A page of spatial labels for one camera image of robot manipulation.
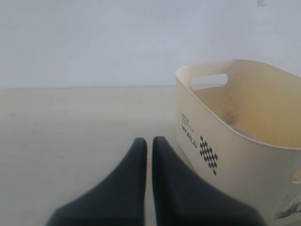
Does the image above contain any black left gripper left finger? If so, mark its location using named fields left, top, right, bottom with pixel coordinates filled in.
left=47, top=137, right=147, bottom=226

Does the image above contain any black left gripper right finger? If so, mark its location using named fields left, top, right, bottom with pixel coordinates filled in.
left=152, top=136, right=266, bottom=226

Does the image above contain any cream bin WORLD label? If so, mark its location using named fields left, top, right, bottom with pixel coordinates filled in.
left=175, top=60, right=301, bottom=226

